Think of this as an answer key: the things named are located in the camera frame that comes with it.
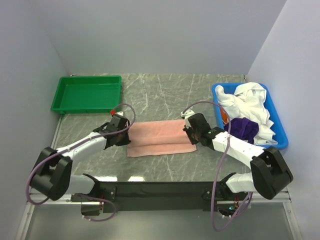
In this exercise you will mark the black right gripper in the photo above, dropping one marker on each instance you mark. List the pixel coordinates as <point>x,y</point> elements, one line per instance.
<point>188,129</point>

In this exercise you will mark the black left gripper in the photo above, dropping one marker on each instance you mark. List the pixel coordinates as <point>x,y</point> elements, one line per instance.
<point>125,141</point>

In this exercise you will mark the pink towel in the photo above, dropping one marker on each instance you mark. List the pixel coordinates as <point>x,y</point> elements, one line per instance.
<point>154,138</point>

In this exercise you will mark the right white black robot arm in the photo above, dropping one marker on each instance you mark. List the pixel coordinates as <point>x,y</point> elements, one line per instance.
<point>269,173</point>

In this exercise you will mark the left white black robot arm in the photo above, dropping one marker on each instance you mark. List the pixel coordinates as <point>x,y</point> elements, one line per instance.
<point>52,173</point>

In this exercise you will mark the orange towel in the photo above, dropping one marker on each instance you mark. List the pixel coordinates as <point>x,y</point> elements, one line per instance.
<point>224,116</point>

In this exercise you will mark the green plastic tray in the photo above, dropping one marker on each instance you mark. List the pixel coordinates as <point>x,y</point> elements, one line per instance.
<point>87,94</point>

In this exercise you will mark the purple towel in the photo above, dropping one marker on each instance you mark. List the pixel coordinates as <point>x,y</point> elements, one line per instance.
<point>244,129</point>

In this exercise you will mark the white crumpled towel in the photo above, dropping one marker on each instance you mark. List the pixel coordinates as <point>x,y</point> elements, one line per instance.
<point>248,102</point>

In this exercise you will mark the blue plastic bin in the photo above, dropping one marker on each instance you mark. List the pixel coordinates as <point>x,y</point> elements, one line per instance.
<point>277,127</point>

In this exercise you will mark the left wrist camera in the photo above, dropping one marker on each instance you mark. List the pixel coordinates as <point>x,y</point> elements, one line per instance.
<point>113,113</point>

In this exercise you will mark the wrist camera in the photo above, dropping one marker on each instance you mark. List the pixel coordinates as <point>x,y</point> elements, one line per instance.
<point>186,114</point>
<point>113,113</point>

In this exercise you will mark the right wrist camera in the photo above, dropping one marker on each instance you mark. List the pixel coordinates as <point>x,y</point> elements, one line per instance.
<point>186,114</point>

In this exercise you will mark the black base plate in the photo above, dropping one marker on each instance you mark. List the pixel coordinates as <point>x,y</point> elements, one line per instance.
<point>157,196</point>

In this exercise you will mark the aluminium frame rail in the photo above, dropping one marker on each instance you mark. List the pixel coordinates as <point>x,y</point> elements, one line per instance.
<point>235,203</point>

